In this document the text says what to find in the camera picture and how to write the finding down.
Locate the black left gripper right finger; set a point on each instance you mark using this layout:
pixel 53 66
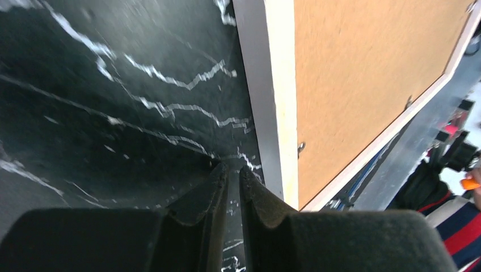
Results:
pixel 280 238

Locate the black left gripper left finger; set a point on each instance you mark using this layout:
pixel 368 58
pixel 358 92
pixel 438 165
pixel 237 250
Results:
pixel 186 236

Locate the brown cardboard backing board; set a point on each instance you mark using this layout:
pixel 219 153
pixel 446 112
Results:
pixel 358 64

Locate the light wooden picture frame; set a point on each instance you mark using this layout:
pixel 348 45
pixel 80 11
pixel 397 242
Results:
pixel 267 39

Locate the person in striped shirt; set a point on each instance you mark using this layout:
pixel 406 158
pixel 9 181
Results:
pixel 454 217

